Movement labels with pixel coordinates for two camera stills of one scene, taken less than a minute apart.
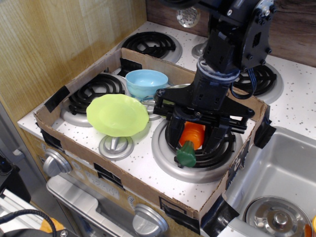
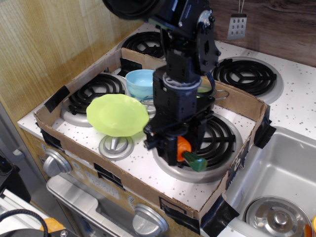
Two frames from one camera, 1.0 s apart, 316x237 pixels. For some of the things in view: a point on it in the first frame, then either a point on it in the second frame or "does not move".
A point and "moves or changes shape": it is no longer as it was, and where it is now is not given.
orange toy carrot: x=191 y=139 moves or changes shape
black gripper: x=206 y=99 → x=177 y=112
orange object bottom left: x=46 y=226 does not move
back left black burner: x=155 y=44 does not move
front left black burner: x=74 y=110 does not move
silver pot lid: x=276 y=216 does not move
